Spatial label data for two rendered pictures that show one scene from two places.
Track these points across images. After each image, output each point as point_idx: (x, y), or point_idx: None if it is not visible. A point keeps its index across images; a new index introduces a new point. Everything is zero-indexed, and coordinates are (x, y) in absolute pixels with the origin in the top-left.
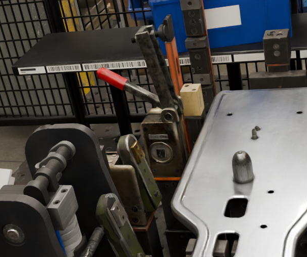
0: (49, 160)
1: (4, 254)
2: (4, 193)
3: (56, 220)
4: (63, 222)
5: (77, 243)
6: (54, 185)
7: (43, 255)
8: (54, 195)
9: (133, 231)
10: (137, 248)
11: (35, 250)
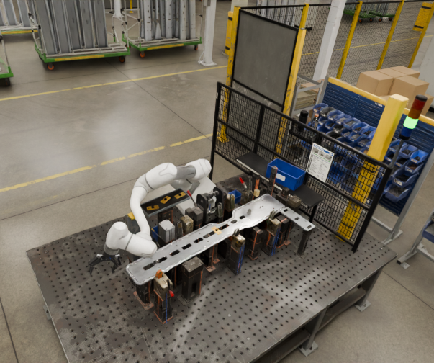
0: (213, 193)
1: (199, 202)
2: (204, 194)
3: (208, 202)
4: (209, 203)
5: (212, 207)
6: (211, 197)
7: (204, 206)
8: (210, 199)
9: (222, 210)
10: (221, 213)
11: (203, 204)
